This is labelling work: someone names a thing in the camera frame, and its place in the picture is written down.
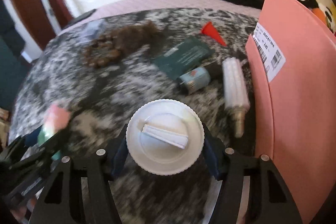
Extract pink cardboard box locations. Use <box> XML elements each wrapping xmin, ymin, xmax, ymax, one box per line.
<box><xmin>245</xmin><ymin>0</ymin><xmax>335</xmax><ymax>223</ymax></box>

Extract pastel rainbow pouch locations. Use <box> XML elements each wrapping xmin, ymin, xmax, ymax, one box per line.
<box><xmin>38</xmin><ymin>104</ymin><xmax>71</xmax><ymax>148</ymax></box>

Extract black smartphone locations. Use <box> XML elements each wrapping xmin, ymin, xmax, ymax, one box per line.
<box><xmin>68</xmin><ymin>9</ymin><xmax>96</xmax><ymax>26</ymax></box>

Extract brown bead bracelet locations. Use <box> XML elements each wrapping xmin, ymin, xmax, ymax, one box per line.
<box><xmin>83</xmin><ymin>20</ymin><xmax>164</xmax><ymax>69</ymax></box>

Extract red plastic cone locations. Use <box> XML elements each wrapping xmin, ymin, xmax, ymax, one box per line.
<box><xmin>201</xmin><ymin>22</ymin><xmax>227</xmax><ymax>47</ymax></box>

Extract small clear plastic box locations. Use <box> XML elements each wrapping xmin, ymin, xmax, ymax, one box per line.
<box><xmin>79</xmin><ymin>19</ymin><xmax>105</xmax><ymax>41</ymax></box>

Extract white ribbed tube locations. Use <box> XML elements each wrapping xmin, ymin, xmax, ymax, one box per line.
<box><xmin>222</xmin><ymin>57</ymin><xmax>250</xmax><ymax>138</ymax></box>

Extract small light blue can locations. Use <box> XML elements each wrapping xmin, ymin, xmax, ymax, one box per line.
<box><xmin>177</xmin><ymin>67</ymin><xmax>211</xmax><ymax>94</ymax></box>

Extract white round jar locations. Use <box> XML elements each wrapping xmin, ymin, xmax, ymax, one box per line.
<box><xmin>126</xmin><ymin>99</ymin><xmax>205</xmax><ymax>176</ymax></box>

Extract panda plush toy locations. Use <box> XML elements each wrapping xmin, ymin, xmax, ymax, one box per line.
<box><xmin>297</xmin><ymin>0</ymin><xmax>335</xmax><ymax>34</ymax></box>

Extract pink bed sheet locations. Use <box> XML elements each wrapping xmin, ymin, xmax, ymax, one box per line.
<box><xmin>60</xmin><ymin>0</ymin><xmax>261</xmax><ymax>34</ymax></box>

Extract dark green card packet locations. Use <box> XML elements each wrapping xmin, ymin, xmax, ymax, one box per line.
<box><xmin>153</xmin><ymin>36</ymin><xmax>214</xmax><ymax>81</ymax></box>

